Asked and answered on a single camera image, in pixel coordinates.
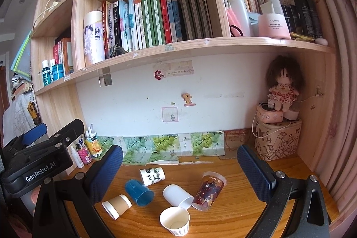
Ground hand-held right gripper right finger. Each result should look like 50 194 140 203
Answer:
237 144 332 238

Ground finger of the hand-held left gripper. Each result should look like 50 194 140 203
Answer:
1 123 48 156
46 119 85 149

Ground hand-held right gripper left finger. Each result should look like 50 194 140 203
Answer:
33 145 124 238

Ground brown paper cup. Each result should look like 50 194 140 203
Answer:
102 194 132 220

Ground blue plastic cup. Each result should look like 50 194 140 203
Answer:
125 179 155 206

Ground white panda print cup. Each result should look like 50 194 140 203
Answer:
139 167 166 187

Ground dark red patterned cup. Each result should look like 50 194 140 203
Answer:
191 171 228 211

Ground plain white plastic cup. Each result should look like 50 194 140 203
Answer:
162 184 195 210

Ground white paper cup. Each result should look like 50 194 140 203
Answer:
159 206 191 237

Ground white spray bottle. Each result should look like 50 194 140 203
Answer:
70 145 85 169

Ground pink bottle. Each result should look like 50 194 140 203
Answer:
77 147 92 165

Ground printed fabric storage box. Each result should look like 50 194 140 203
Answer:
254 119 302 161

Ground pink speaker box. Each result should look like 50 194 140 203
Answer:
257 103 284 124

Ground white paper strip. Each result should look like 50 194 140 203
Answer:
147 159 179 166

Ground teal bottle white cap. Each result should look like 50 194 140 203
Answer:
42 60 51 88
49 59 57 84

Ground teal jar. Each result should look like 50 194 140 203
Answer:
52 63 65 81

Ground row of grape print papers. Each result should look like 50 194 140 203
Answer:
96 130 225 166

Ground row of red books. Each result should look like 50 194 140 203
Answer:
53 37 75 75

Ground green edged folder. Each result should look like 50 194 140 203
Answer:
10 30 33 82

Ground pink square sticky note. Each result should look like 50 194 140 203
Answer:
161 107 178 123

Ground brown haired doll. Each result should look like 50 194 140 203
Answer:
266 55 305 112

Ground black hair claw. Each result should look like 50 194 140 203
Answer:
107 44 128 59

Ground white printed cylinder tube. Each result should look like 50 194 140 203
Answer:
84 11 106 66

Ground taped paper note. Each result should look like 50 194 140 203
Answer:
163 60 195 77

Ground wooden bookshelf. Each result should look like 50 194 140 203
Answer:
29 0 338 173

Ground row of colourful books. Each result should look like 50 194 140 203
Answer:
98 0 214 56

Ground pink curtain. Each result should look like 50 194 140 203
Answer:
296 0 357 238

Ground gold wrapped packet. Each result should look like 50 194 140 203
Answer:
290 32 315 42

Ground pink cream jar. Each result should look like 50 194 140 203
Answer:
258 13 291 39

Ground pink comb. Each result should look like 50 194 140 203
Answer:
226 4 241 28

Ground row of dark books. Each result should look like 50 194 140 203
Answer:
219 0 324 39

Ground tall white bottle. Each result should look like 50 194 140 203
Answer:
224 0 251 37

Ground white cable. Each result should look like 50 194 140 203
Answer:
251 91 324 141

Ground cartoon wall clip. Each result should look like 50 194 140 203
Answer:
181 92 196 107

